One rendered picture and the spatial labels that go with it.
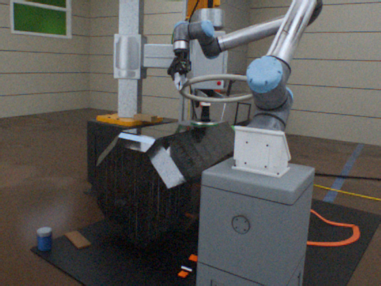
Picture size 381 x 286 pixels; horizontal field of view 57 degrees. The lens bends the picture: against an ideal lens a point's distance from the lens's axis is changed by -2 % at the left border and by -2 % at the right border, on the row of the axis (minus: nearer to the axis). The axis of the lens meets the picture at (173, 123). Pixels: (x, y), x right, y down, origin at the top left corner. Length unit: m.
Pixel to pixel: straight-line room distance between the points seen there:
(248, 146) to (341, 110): 5.80
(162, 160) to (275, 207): 1.00
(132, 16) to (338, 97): 4.84
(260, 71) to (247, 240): 0.70
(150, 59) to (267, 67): 1.97
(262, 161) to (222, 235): 0.36
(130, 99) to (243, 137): 1.99
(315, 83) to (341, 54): 0.70
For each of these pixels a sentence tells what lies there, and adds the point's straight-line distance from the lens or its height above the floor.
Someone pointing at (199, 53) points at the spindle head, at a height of 1.38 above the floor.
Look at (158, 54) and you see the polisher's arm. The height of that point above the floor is 1.38.
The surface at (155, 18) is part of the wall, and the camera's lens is 9.00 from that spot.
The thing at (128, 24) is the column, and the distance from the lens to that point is 3.43.
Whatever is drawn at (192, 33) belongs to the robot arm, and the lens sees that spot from 1.97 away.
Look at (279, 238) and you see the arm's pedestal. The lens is 1.51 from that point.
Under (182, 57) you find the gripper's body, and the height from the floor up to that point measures 1.34.
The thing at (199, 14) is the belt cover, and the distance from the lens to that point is 2.66.
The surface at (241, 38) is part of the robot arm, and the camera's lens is 2.02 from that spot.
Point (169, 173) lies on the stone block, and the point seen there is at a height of 0.63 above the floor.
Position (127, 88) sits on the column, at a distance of 3.42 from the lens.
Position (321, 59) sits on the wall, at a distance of 7.34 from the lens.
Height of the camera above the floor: 1.30
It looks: 9 degrees down
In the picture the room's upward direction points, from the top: 2 degrees clockwise
